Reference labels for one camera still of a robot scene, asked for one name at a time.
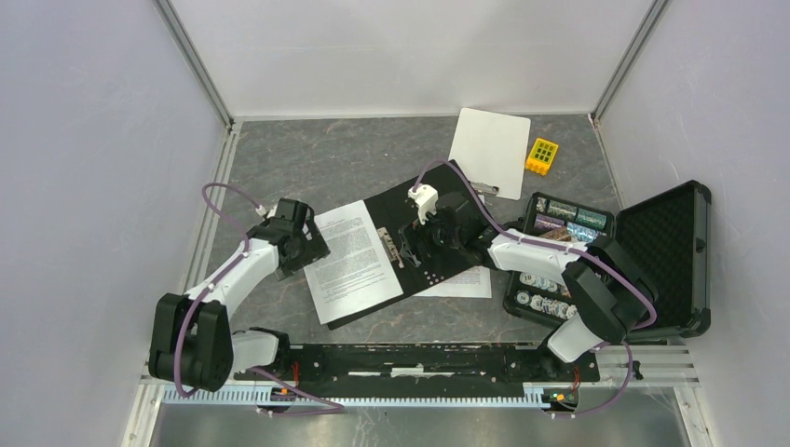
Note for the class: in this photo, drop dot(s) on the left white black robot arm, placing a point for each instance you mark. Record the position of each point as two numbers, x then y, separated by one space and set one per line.
192 343

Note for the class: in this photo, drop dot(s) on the yellow toy brick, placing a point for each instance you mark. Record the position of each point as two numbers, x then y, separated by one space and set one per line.
541 156

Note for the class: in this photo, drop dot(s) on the black poker chip case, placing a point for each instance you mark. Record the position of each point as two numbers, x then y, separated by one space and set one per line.
667 237

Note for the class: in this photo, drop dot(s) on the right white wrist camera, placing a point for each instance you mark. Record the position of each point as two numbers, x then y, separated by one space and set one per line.
425 198

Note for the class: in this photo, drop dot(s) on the white clipboard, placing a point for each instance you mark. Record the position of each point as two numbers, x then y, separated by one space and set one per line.
491 149

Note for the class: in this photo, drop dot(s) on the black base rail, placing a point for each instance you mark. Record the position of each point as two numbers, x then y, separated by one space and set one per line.
497 370

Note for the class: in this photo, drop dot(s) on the printed paper sheet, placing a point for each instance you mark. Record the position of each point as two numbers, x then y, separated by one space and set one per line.
474 283
357 274

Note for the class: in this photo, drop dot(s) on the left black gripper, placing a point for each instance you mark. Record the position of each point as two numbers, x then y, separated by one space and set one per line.
314 250

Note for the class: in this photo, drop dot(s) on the metal folder clip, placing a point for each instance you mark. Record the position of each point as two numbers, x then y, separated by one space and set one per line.
390 247

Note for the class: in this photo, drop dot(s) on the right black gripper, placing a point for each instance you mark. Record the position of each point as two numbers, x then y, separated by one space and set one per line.
407 250

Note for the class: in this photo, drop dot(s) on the red folder black inside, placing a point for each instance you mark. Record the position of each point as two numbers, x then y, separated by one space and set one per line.
396 244

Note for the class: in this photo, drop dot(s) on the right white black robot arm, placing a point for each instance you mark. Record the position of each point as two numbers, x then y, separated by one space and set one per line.
612 295

